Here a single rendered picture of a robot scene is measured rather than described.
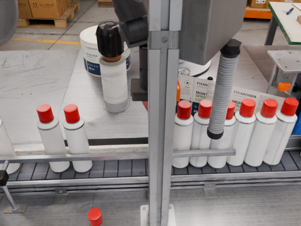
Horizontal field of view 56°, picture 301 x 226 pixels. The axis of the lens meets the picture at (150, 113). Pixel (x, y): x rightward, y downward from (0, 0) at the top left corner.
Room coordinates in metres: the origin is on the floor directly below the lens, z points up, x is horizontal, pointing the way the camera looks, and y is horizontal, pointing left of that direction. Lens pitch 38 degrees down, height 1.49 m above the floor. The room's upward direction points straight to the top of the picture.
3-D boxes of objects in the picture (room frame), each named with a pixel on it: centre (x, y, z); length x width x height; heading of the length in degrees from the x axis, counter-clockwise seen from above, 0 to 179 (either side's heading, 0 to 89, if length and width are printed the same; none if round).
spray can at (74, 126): (0.53, 0.19, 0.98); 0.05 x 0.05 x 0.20
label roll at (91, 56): (1.11, 0.19, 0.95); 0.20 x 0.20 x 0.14
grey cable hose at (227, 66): (0.45, -0.14, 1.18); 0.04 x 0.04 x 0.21
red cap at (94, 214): (0.40, 0.14, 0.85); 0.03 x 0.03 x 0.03
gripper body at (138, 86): (0.60, 0.00, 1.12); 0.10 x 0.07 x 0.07; 92
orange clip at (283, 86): (0.62, -0.35, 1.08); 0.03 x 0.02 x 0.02; 93
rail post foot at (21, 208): (0.43, 0.35, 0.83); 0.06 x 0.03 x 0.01; 90
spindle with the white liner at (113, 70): (0.82, 0.12, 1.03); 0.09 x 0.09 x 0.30
